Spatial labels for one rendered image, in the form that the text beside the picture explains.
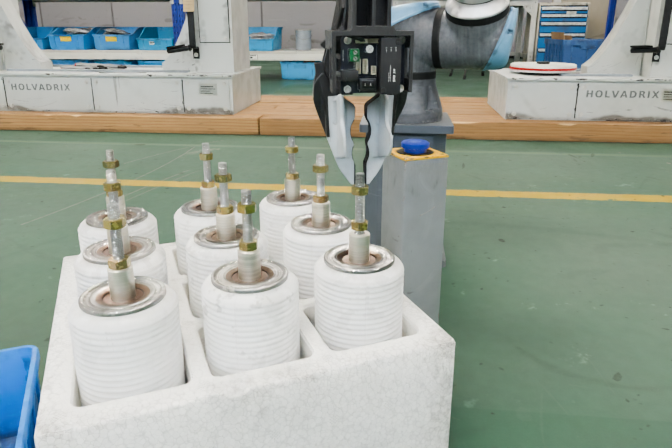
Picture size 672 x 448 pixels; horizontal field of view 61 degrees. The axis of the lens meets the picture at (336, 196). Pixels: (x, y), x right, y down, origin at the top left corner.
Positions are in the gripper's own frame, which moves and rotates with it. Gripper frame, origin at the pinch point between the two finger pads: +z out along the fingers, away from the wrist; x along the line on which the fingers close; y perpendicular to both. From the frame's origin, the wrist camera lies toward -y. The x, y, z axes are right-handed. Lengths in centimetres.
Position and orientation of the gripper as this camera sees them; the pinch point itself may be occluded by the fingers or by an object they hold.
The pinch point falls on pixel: (358, 169)
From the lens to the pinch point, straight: 58.6
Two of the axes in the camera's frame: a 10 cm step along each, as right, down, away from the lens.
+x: 9.9, -0.4, 1.1
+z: 0.0, 9.6, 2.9
